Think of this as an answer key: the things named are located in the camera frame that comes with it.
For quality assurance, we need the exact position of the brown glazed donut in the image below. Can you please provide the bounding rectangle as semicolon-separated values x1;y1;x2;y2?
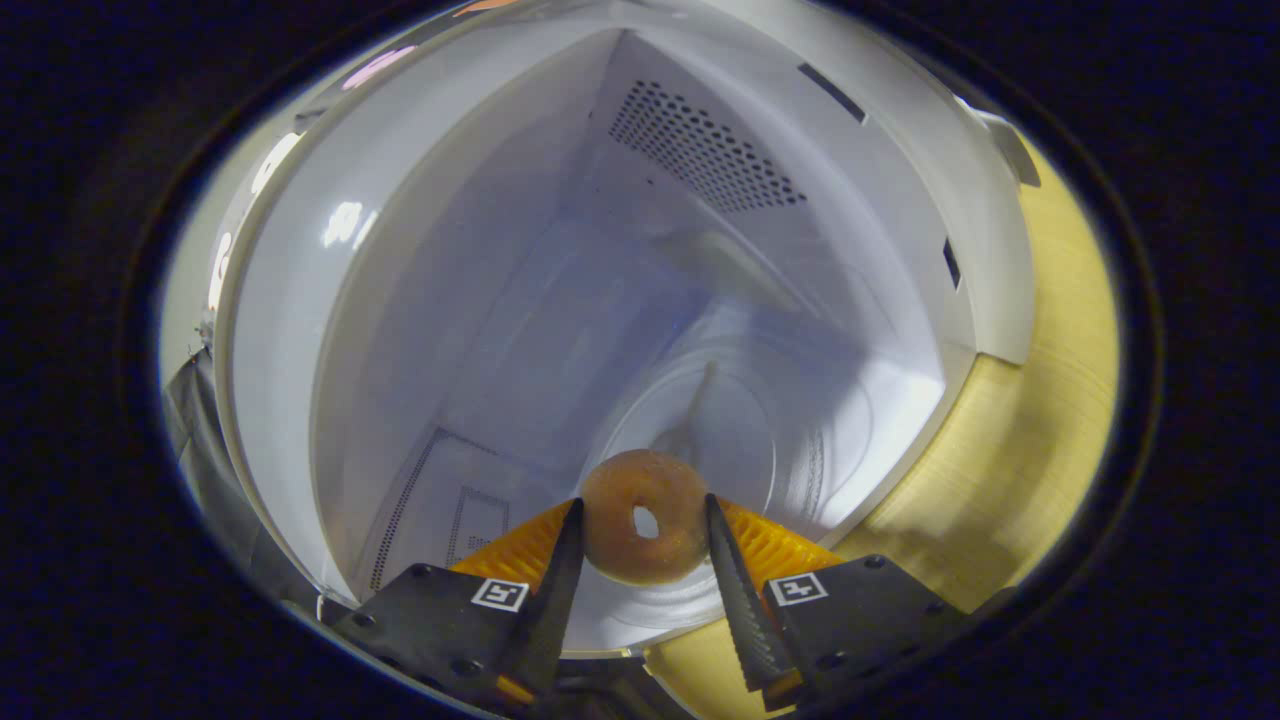
580;448;713;588

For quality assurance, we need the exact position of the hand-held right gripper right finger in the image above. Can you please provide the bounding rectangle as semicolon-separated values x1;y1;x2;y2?
704;492;969;714

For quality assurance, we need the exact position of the white microwave oven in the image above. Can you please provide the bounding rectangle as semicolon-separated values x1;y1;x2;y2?
158;0;1043;691

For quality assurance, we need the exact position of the glass microwave turntable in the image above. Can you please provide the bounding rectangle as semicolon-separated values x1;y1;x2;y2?
590;345;881;626

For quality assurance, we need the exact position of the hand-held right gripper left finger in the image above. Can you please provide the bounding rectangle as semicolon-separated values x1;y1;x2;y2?
333;496;588;709

